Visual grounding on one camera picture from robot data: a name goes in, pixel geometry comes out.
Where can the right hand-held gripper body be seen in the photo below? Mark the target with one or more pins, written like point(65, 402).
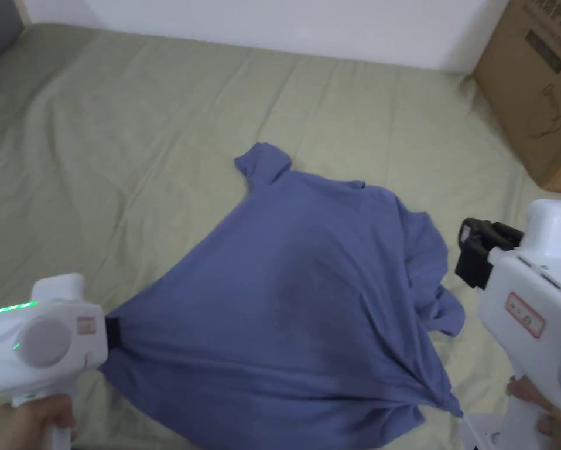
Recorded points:
point(533, 328)

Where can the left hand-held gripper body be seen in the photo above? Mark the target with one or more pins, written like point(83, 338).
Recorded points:
point(41, 342)

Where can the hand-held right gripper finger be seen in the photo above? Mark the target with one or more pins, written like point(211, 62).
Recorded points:
point(471, 232)
point(503, 236)

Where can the blue shirt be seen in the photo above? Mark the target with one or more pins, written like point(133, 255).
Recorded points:
point(285, 304)

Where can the person's left hand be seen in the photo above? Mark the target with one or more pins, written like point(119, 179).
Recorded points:
point(18, 426)

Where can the person's right hand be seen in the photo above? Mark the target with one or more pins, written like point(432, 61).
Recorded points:
point(559, 419)

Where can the brown cardboard carton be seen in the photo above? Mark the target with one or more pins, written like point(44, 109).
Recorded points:
point(529, 93)

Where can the bed with pale green sheet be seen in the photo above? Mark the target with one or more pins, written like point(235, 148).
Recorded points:
point(121, 140)

